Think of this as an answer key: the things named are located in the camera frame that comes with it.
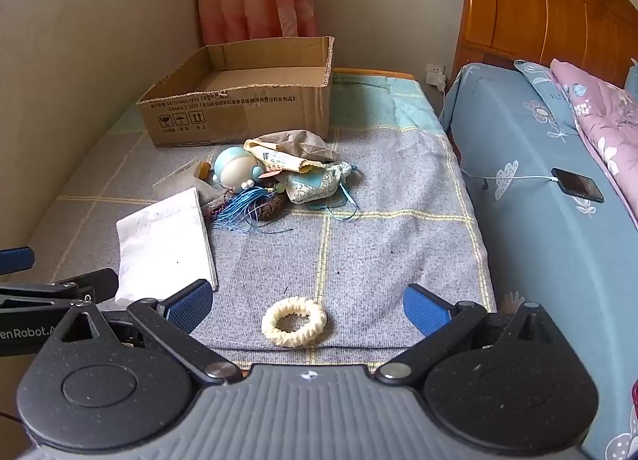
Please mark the blue floral pillow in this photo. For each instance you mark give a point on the blue floral pillow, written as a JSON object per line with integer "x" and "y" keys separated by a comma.
{"x": 541, "y": 91}

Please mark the cream hair scrunchie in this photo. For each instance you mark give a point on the cream hair scrunchie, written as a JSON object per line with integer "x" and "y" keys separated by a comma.
{"x": 271, "y": 325}

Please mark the grey checked blanket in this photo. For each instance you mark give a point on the grey checked blanket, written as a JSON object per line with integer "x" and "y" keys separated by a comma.
{"x": 389, "y": 240}

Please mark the white wall charger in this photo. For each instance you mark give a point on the white wall charger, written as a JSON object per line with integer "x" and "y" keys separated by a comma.
{"x": 434, "y": 75}

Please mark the light blue embroidered pouch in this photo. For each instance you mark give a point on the light blue embroidered pouch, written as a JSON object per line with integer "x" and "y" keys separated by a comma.
{"x": 311, "y": 185}

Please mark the black smartphone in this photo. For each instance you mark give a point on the black smartphone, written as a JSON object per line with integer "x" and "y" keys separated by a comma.
{"x": 578, "y": 184}

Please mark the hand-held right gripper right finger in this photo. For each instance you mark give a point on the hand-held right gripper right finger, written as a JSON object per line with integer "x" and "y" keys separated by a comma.
{"x": 423, "y": 310}

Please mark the plain blue pillow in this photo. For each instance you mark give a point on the plain blue pillow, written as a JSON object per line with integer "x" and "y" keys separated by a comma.
{"x": 633, "y": 76}

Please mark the pink floral quilt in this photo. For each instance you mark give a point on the pink floral quilt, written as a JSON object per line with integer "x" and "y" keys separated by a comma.
{"x": 603, "y": 111}

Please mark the brown cardboard box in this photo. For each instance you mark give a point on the brown cardboard box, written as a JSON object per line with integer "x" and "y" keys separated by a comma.
{"x": 239, "y": 111}

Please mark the wooden bed headboard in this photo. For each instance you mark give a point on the wooden bed headboard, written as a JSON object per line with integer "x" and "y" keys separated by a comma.
{"x": 523, "y": 6}

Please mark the blue round plush toy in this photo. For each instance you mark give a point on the blue round plush toy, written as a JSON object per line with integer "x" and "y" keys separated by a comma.
{"x": 234, "y": 168}

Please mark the white cloth bag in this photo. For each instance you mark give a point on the white cloth bag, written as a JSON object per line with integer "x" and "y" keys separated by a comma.
{"x": 164, "y": 240}

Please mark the grey-brown cloth pouch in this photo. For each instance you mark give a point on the grey-brown cloth pouch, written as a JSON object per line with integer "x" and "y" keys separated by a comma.
{"x": 304, "y": 142}

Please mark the cream printed cloth bag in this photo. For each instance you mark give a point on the cream printed cloth bag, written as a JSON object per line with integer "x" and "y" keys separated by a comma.
{"x": 279, "y": 158}

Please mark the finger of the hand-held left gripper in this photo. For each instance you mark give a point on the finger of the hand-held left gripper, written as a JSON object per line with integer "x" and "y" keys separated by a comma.
{"x": 15, "y": 260}
{"x": 60, "y": 293}

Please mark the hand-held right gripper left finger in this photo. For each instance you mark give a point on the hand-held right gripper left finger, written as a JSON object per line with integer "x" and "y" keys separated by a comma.
{"x": 192, "y": 303}

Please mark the small wooden bed frame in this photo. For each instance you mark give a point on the small wooden bed frame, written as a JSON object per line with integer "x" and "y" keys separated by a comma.
{"x": 374, "y": 74}

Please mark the blue tassel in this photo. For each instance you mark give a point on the blue tassel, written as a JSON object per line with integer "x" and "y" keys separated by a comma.
{"x": 244, "y": 205}

